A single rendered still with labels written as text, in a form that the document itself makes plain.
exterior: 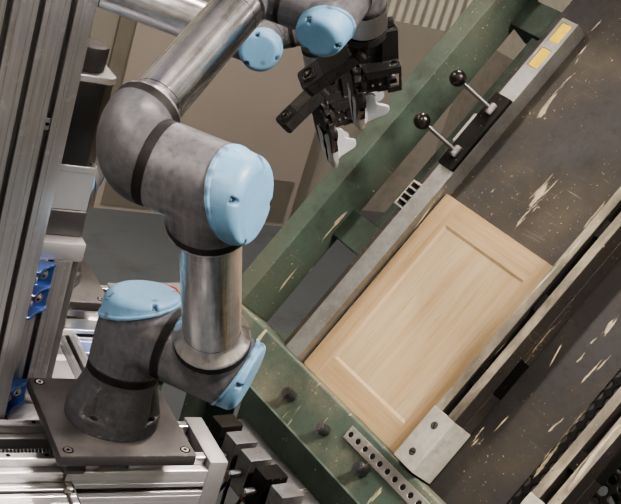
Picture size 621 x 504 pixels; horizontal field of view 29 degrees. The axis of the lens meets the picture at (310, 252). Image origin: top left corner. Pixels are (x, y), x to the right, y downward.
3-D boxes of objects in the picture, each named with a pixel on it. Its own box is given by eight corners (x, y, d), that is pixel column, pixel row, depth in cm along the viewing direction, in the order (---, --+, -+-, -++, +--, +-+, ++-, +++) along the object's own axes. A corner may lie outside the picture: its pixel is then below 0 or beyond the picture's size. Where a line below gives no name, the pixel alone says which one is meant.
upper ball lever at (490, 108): (486, 118, 263) (443, 78, 259) (497, 105, 263) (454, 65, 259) (492, 120, 259) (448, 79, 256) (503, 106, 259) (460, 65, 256)
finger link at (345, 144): (362, 165, 241) (355, 125, 236) (335, 174, 240) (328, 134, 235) (355, 159, 244) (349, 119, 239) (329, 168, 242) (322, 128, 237)
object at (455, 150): (451, 160, 263) (407, 121, 260) (462, 147, 263) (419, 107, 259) (456, 162, 259) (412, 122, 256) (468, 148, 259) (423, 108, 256)
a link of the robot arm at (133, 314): (110, 335, 195) (128, 261, 190) (182, 367, 192) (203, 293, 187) (72, 361, 184) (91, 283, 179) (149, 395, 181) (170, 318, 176)
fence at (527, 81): (295, 353, 267) (284, 346, 264) (569, 28, 266) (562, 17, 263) (306, 365, 263) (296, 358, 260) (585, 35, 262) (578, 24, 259)
